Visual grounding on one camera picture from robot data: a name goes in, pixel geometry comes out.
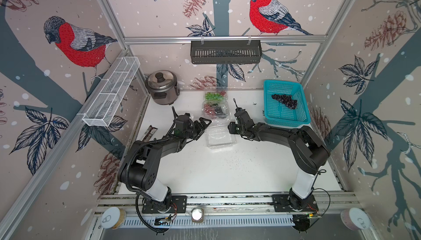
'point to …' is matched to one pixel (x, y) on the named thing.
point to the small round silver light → (197, 215)
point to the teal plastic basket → (278, 114)
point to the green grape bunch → (214, 96)
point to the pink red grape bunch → (209, 109)
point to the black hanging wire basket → (226, 52)
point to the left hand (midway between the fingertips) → (211, 122)
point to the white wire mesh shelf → (100, 110)
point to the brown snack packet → (149, 134)
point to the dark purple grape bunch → (286, 100)
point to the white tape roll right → (355, 218)
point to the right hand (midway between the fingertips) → (230, 124)
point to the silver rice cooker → (163, 87)
